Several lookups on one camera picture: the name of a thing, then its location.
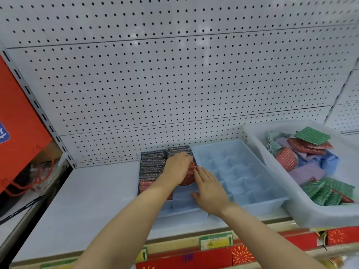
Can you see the person's right hand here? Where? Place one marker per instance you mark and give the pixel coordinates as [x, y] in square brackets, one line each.
[211, 193]

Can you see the person's left hand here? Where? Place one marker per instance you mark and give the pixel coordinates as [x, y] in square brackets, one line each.
[175, 170]

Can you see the person's left fingers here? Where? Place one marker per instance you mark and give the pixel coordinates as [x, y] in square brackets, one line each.
[188, 159]

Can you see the person's right thumb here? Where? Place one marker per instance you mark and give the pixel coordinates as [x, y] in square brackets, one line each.
[195, 195]

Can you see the red round scouring pad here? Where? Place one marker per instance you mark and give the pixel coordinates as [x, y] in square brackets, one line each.
[189, 176]

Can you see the person's left forearm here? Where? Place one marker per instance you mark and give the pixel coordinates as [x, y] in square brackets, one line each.
[123, 226]

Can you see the person's right forearm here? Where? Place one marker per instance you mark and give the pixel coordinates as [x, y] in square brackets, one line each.
[260, 239]

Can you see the blue tray holding scouring pads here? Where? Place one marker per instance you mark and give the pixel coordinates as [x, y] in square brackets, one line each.
[182, 205]

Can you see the rows of silver scouring pads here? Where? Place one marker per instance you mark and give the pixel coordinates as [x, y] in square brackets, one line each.
[153, 165]

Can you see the green yellow shelf label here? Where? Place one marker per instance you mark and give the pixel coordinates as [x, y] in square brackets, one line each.
[216, 241]

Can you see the red scouring pads in row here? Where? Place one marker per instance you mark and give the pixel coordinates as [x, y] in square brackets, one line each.
[145, 186]

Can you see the empty blue divided tray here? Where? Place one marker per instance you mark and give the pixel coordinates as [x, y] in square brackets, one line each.
[244, 176]

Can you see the large red flat package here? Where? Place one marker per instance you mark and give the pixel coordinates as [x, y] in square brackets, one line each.
[188, 260]

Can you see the white pegboard back panel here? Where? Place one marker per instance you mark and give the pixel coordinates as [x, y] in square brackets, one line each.
[179, 81]

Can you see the teal cleaning cloth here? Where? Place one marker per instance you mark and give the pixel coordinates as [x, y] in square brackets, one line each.
[273, 141]

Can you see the purple cleaning cloth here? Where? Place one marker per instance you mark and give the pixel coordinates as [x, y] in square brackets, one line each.
[307, 172]
[283, 143]

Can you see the red folded scouring pad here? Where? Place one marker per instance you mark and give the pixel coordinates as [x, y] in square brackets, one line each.
[286, 159]

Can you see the translucent white plastic bin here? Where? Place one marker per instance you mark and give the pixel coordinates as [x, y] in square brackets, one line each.
[294, 204]

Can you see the red flat scouring pad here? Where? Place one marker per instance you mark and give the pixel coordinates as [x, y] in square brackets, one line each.
[304, 147]

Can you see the green square scouring pad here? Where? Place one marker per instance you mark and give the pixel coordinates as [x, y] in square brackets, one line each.
[312, 135]

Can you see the pile of green scouring pads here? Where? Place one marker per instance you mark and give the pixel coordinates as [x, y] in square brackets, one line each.
[328, 191]

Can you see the blue cleaning cloth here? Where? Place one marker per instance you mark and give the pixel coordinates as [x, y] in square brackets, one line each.
[329, 162]

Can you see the red firework print package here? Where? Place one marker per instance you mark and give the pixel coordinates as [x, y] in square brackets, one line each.
[343, 235]

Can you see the white slotted shelf upright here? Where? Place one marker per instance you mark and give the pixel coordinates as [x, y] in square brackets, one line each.
[36, 106]

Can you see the narrow white pegboard panel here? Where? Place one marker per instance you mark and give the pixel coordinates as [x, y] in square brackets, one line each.
[346, 106]

